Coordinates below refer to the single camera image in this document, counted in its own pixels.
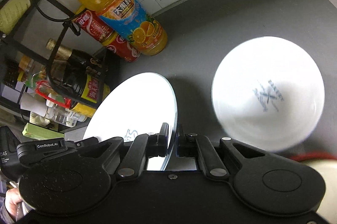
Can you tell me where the white deep plate Sweet print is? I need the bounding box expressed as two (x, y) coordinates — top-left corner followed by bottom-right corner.
(83, 72), (178, 171)

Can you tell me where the small white plate Bakery print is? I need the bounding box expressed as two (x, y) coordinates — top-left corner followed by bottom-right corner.
(211, 36), (325, 152)

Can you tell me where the cream bowl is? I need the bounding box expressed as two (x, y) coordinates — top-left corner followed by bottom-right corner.
(303, 159), (337, 223)

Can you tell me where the black metal kitchen rack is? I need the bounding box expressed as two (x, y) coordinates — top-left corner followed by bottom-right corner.
(0, 0), (117, 135)

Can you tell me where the person's left hand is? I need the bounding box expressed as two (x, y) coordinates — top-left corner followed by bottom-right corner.
(3, 188), (22, 223)

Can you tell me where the green carton box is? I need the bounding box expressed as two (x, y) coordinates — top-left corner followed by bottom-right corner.
(22, 123), (64, 140)

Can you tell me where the white cap oil dispenser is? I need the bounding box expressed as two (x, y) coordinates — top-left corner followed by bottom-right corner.
(19, 93), (49, 117)

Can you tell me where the large soy sauce bottle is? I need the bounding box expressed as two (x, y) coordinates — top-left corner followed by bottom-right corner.
(50, 45), (110, 117)

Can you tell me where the lower red drink can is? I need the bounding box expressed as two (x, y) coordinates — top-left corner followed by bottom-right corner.
(102, 31), (140, 63)

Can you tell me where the red drink can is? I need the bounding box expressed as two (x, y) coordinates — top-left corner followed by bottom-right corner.
(102, 31), (140, 63)
(72, 9), (114, 43)

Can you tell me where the upper red drink can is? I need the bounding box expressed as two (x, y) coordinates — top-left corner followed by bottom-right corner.
(72, 9), (114, 43)

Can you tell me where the orange juice bottle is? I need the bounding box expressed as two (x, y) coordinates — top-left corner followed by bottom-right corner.
(78, 0), (168, 56)

